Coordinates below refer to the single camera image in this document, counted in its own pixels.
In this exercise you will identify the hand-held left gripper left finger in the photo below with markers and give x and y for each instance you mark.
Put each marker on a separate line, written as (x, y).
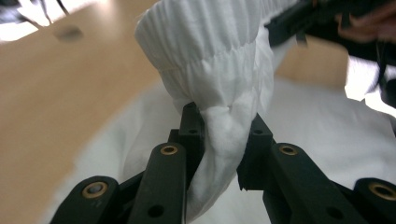
(165, 186)

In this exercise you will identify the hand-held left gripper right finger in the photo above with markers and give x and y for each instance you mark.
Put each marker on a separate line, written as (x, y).
(289, 186)

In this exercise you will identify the white skirt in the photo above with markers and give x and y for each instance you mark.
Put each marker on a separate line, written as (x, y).
(224, 77)

